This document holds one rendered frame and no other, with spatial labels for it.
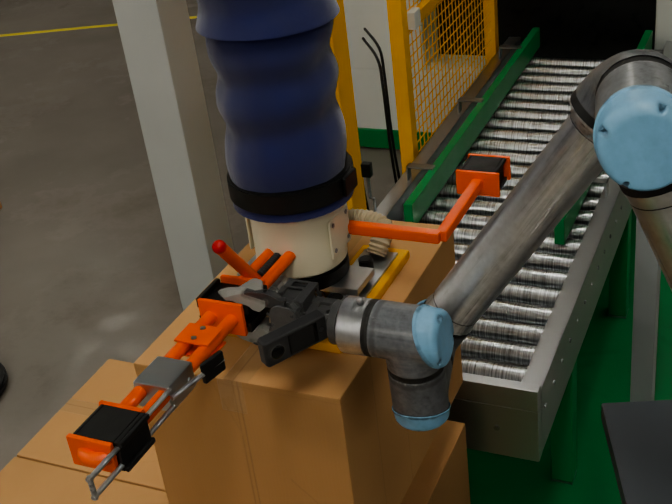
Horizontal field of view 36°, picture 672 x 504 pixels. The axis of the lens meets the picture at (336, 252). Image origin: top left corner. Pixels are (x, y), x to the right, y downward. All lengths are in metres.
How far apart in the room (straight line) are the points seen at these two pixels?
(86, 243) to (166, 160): 1.32
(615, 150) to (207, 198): 2.30
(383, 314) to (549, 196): 0.30
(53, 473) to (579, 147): 1.52
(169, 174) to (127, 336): 0.78
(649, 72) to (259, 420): 0.87
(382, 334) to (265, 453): 0.39
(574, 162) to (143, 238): 3.26
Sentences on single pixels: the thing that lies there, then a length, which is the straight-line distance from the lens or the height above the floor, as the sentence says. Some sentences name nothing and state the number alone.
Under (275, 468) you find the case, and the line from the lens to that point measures 1.85.
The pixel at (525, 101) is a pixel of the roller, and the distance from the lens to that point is 4.02.
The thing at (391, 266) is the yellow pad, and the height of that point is 1.08.
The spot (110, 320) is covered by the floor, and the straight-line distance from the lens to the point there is 4.05.
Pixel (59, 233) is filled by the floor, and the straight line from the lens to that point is 4.79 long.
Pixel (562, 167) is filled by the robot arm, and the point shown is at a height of 1.44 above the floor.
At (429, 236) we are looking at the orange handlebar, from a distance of 1.83.
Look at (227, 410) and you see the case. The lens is 1.81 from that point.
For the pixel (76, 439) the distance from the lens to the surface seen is 1.46.
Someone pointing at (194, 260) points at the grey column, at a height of 0.38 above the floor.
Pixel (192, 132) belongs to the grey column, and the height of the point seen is 0.83.
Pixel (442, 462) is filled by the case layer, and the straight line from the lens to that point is 2.33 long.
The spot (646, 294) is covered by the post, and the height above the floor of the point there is 0.54.
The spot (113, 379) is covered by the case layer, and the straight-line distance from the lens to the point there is 2.77.
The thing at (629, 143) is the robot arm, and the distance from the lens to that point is 1.31.
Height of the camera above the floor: 2.11
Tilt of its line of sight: 30 degrees down
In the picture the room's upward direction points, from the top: 8 degrees counter-clockwise
